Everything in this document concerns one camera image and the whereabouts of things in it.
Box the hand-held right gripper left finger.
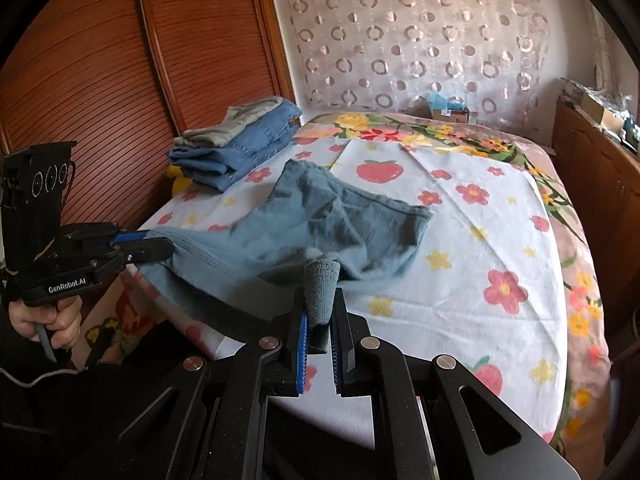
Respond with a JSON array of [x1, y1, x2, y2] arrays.
[[90, 287, 308, 480]]

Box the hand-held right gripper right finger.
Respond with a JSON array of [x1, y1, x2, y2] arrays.
[[330, 287, 581, 480]]

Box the blue-grey denim shorts pants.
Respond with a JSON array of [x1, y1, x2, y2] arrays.
[[135, 160, 434, 356]]

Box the folded grey pants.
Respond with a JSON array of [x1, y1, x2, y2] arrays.
[[181, 96, 286, 147]]

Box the person's left hand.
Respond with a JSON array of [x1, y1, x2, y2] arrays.
[[7, 294, 82, 352]]

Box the yellow plush toy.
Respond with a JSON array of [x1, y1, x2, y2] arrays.
[[167, 164, 195, 197]]

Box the wooden slatted wardrobe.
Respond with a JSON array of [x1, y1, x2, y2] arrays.
[[0, 0, 301, 241]]

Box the folded blue jeans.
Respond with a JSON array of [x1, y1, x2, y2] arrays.
[[167, 99, 304, 194]]

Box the bed with floral sheet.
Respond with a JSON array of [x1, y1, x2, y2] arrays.
[[80, 110, 614, 453], [137, 135, 574, 453]]

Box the small cardboard box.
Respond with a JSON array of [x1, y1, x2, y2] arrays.
[[431, 105, 472, 124]]

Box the blue plastic bag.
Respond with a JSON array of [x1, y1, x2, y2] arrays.
[[427, 92, 465, 110]]

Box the wooden side cabinet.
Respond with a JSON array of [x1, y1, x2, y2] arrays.
[[552, 99, 640, 343]]

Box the open cardboard box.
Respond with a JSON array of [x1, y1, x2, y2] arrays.
[[598, 108, 626, 134]]

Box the grey cable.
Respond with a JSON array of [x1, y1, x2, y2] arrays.
[[0, 367, 72, 389]]

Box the circle pattern wall cloth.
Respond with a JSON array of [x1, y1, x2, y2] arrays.
[[272, 0, 557, 117]]

